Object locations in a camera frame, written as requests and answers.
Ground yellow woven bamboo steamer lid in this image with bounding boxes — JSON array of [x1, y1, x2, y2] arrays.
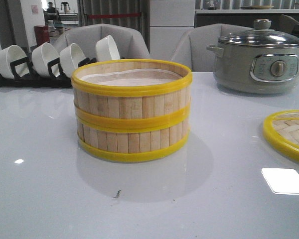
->
[[263, 110, 299, 162]]

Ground bamboo steamer basket yellow rims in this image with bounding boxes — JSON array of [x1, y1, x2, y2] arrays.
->
[[77, 119, 190, 163]]

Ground grey upholstered chair left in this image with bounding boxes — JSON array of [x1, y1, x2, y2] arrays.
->
[[52, 23, 151, 62]]

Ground grey upholstered chair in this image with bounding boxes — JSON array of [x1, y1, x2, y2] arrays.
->
[[52, 23, 151, 62], [170, 23, 249, 72]]

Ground grey upholstered chair right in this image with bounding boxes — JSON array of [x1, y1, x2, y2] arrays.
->
[[170, 23, 249, 72]]

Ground white ceramic bowl right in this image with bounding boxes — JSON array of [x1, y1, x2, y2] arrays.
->
[[95, 35, 120, 62]]

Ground white ceramic bowl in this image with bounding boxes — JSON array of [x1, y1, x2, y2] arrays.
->
[[60, 43, 86, 78], [95, 35, 120, 62], [31, 42, 59, 78], [0, 45, 27, 79]]

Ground white cabinet in background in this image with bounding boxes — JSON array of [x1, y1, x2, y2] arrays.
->
[[149, 0, 195, 60]]

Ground grey-green electric cooking pot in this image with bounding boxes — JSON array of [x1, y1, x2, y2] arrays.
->
[[206, 43, 299, 94]]

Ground black dish rack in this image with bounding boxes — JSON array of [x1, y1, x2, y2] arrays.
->
[[0, 56, 98, 89]]

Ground red bin in background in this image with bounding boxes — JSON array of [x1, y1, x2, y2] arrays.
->
[[34, 25, 50, 46]]

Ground glass pot lid grey knob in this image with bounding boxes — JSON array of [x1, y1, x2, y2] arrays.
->
[[218, 19, 299, 48]]

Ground person in background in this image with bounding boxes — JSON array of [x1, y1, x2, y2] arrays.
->
[[43, 1, 59, 24]]

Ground white ceramic bowl far left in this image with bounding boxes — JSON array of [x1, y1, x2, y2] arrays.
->
[[0, 45, 27, 79]]

